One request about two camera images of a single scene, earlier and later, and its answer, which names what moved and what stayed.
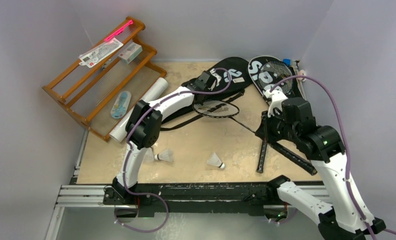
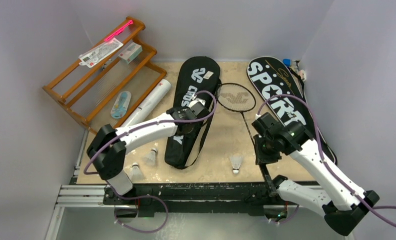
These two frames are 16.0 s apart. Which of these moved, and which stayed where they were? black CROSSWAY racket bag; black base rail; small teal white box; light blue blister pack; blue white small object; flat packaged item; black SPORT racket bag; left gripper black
Moved: black CROSSWAY racket bag; left gripper black
Stayed: black SPORT racket bag; flat packaged item; light blue blister pack; small teal white box; blue white small object; black base rail
